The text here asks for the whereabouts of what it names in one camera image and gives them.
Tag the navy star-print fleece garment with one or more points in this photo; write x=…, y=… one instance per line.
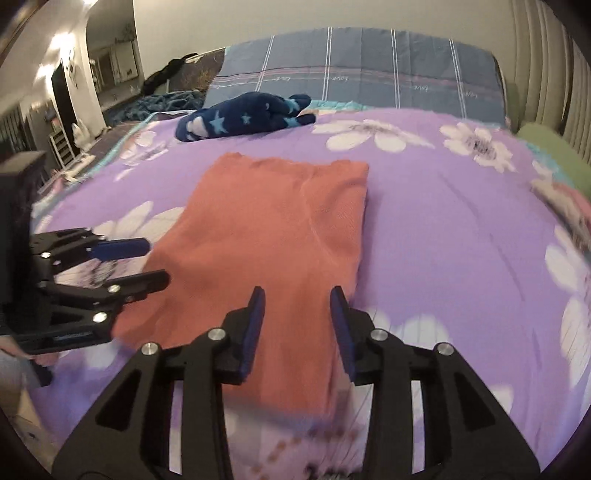
x=240, y=115

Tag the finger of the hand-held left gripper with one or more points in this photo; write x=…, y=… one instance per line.
x=120, y=249
x=138, y=281

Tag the green pillow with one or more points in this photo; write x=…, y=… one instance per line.
x=556, y=147

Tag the beige padded headboard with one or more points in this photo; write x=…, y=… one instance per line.
x=549, y=64

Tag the black clothing item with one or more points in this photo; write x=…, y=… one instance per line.
x=166, y=74

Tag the brown patterned cloth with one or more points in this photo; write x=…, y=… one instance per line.
x=203, y=69

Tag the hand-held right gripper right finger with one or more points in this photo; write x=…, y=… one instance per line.
x=344, y=337

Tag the salmon knit garment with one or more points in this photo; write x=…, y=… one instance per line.
x=272, y=240

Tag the white shelf unit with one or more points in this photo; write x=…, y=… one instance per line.
x=62, y=147

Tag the black television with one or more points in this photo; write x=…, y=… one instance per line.
x=62, y=92

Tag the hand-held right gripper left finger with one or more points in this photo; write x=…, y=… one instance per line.
x=247, y=341

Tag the purple floral bedsheet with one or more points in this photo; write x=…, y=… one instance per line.
x=461, y=240

